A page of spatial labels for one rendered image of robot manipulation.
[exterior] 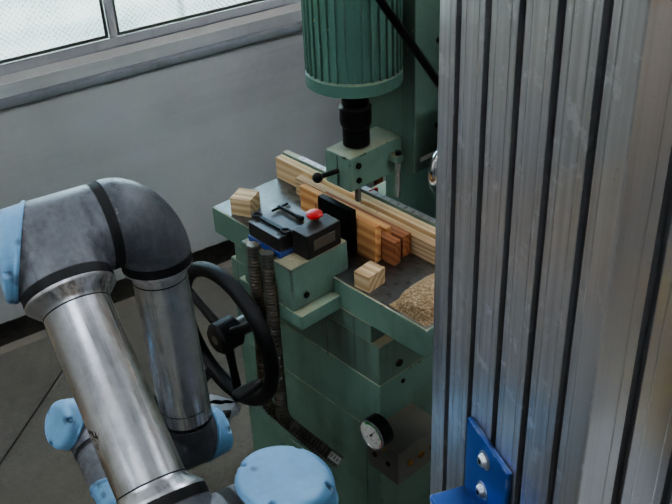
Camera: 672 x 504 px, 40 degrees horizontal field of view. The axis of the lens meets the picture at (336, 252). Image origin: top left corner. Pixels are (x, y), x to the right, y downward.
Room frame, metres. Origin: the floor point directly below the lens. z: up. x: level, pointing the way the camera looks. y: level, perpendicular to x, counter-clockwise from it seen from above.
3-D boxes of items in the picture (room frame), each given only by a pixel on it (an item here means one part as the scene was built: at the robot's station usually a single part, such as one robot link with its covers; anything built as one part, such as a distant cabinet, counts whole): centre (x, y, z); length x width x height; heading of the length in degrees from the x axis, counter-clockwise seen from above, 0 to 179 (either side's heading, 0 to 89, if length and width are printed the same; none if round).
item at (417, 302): (1.31, -0.17, 0.92); 0.14 x 0.09 x 0.04; 131
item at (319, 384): (1.66, -0.14, 0.36); 0.58 x 0.45 x 0.71; 131
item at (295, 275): (1.43, 0.07, 0.92); 0.15 x 0.13 x 0.09; 41
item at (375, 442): (1.25, -0.06, 0.65); 0.06 x 0.04 x 0.08; 41
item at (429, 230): (1.57, -0.09, 0.93); 0.60 x 0.02 x 0.05; 41
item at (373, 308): (1.48, 0.01, 0.87); 0.61 x 0.30 x 0.06; 41
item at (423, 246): (1.49, -0.13, 0.92); 0.60 x 0.02 x 0.04; 41
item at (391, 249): (1.51, -0.04, 0.93); 0.22 x 0.02 x 0.05; 41
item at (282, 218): (1.42, 0.07, 0.99); 0.13 x 0.11 x 0.06; 41
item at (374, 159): (1.59, -0.06, 1.03); 0.14 x 0.07 x 0.09; 131
